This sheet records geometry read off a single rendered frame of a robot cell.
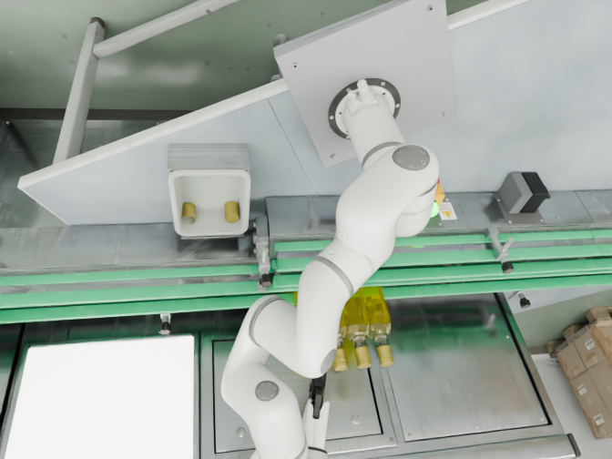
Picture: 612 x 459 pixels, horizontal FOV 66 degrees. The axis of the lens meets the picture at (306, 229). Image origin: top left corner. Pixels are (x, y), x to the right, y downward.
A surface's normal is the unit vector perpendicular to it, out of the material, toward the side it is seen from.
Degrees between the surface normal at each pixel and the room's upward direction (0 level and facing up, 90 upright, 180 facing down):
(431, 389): 91
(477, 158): 0
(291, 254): 90
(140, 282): 90
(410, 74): 4
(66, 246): 90
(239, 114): 0
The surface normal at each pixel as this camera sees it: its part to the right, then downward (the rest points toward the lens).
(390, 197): 0.07, -0.48
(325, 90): 0.19, 0.77
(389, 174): -0.13, -0.62
